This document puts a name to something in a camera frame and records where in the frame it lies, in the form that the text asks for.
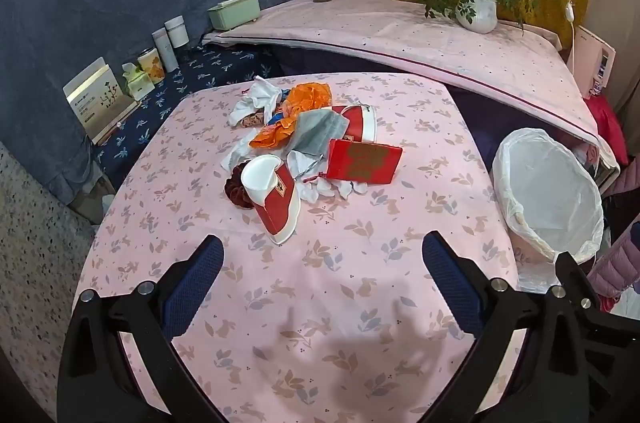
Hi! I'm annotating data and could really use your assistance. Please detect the yellow printed tin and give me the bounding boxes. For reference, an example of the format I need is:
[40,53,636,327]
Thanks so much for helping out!
[136,48,166,84]

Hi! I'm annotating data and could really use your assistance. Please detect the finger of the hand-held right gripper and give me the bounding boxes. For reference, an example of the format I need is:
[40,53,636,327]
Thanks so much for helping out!
[554,251,602,315]

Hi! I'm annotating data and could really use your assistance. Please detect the red cloth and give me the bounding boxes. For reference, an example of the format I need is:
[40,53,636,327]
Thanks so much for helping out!
[585,95,630,166]

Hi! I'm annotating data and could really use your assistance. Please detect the red white paper cup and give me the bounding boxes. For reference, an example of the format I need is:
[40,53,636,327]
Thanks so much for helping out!
[327,103,378,144]
[240,154,302,246]

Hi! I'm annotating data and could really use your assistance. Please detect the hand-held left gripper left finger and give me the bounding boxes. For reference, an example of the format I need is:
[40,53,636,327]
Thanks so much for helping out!
[57,234,226,423]

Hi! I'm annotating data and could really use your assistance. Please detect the green tissue box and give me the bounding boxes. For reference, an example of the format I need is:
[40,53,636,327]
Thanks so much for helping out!
[121,62,156,101]

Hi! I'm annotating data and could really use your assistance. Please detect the bin with white plastic liner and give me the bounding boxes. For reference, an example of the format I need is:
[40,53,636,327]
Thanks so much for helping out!
[492,128,606,294]

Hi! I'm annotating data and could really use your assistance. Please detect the grey cloth pouch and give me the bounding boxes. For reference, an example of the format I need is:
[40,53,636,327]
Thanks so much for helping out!
[287,109,351,156]

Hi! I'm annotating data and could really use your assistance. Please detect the tall white canister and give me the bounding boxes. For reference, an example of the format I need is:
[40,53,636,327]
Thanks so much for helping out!
[151,29,179,74]

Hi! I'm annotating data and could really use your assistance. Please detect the dark red scrunchie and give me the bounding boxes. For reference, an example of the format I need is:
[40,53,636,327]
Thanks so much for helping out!
[223,168,258,208]

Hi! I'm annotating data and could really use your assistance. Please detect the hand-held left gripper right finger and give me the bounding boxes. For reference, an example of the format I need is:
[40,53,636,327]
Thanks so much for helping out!
[421,231,601,423]

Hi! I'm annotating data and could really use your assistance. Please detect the navy leaf print cloth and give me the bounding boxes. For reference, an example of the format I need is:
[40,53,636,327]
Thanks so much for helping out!
[92,43,286,191]

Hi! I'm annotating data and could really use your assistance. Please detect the short white canister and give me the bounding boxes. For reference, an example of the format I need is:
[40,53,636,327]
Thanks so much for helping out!
[164,16,190,50]

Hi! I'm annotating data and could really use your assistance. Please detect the white tissue scraps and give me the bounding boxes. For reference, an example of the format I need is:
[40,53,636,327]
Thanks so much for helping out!
[295,177,371,204]

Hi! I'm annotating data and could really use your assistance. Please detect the pink down jacket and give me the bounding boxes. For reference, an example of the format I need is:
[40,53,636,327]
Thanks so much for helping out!
[587,218,640,304]

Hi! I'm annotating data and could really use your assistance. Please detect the white gold gift box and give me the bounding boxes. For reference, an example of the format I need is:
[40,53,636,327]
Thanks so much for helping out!
[62,57,141,146]

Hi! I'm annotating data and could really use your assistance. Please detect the orange plastic bag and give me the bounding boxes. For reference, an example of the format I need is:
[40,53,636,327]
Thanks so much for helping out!
[281,82,333,110]
[249,115,301,150]

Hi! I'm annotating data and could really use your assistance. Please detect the pink rabbit print tablecloth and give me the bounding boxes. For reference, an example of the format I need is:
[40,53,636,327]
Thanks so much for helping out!
[75,72,531,423]

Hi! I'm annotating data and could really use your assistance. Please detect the pink water dispenser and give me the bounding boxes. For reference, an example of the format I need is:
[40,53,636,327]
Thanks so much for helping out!
[565,24,617,98]

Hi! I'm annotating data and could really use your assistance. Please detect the pale green storage box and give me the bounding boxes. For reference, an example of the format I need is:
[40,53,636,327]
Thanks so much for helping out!
[207,0,262,31]

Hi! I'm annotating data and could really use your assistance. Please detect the white crumpled cloth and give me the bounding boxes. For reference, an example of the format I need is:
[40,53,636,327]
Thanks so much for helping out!
[229,76,283,128]

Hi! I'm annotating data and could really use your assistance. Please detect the pale pink table cover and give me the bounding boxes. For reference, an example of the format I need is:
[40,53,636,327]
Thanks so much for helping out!
[200,0,601,148]

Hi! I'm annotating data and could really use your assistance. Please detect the red gold envelope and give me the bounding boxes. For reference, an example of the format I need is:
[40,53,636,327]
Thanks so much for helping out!
[326,139,403,182]

